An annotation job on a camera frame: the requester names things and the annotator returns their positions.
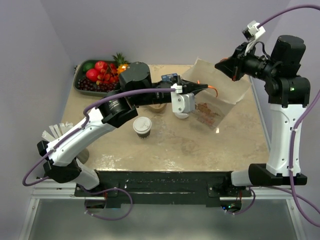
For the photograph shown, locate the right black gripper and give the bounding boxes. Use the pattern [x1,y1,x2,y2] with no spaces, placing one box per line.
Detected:
[216,41,279,82]

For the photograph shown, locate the black paper coffee cup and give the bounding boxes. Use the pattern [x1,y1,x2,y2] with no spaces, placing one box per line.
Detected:
[136,130,151,139]

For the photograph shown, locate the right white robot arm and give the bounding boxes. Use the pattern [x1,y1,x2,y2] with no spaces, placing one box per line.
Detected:
[215,35,311,197]

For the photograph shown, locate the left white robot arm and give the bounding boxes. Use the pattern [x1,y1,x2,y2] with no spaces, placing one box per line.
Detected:
[37,61,209,196]

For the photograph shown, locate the blue blister pack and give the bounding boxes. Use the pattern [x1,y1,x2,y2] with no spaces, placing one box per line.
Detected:
[161,73,178,84]

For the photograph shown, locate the spare white cup lid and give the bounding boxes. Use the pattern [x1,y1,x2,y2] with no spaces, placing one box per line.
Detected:
[174,112,189,120]

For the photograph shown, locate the bottom pulp cup carrier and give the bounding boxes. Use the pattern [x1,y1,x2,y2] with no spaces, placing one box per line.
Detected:
[146,103,167,114]

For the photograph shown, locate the orange pineapple toy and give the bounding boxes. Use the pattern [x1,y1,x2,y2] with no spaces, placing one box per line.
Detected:
[112,52,130,74]

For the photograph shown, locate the red cherries bunch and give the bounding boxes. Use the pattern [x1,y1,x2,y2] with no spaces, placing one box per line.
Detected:
[98,63,119,83]

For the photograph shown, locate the red apple back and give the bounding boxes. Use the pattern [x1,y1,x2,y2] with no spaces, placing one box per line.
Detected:
[94,60,108,73]

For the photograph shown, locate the red apple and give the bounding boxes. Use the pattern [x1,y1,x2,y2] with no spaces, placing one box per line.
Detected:
[94,60,108,73]
[85,68,100,83]

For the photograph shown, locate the red apple front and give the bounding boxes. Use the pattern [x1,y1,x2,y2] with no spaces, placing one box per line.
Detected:
[85,68,100,83]

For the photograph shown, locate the green apple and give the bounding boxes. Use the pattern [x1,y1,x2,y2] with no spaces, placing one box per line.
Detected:
[82,62,95,73]

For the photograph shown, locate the dark red grape bunch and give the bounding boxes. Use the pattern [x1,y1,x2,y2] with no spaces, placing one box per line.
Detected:
[75,77,117,93]

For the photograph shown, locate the grey fruit tray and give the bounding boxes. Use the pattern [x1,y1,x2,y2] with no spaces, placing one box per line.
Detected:
[73,59,129,97]

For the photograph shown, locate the grey straw holder cup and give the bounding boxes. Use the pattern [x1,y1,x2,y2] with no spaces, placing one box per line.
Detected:
[77,148,90,164]

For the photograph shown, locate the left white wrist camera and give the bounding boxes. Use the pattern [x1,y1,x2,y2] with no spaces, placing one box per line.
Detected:
[170,86,196,114]

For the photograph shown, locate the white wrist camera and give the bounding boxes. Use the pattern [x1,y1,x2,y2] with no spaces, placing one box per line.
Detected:
[242,20,266,56]
[170,86,196,114]

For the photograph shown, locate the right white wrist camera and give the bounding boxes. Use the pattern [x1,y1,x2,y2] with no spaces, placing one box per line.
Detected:
[242,20,266,56]

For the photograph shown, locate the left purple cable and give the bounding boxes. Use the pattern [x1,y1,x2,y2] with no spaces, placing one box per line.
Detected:
[21,87,177,221]

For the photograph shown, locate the purple cable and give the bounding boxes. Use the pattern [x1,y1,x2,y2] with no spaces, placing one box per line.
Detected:
[224,4,320,240]
[21,87,177,221]

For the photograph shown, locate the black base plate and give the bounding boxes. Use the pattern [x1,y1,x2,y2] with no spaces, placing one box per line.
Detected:
[74,171,252,208]

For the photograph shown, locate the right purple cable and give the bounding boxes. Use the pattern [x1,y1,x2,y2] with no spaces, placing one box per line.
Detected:
[224,4,320,240]

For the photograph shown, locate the aluminium frame rail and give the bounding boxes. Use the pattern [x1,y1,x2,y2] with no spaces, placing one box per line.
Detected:
[20,180,307,240]

